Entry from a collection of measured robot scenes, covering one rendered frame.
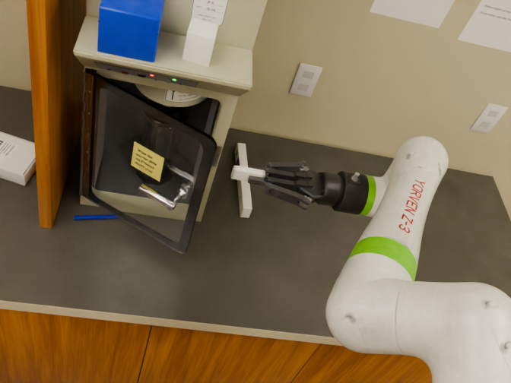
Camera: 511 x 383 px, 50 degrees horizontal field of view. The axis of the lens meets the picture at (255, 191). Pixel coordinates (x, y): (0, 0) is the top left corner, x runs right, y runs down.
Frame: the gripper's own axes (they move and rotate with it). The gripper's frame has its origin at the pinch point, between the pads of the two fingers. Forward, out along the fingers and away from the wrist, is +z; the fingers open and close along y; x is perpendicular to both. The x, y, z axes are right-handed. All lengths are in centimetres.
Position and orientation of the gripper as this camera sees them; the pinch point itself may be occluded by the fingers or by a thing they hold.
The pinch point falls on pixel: (248, 174)
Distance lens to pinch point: 118.5
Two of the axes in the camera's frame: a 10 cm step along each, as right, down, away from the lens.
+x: -2.6, 6.4, 7.2
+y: 0.1, 7.5, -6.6
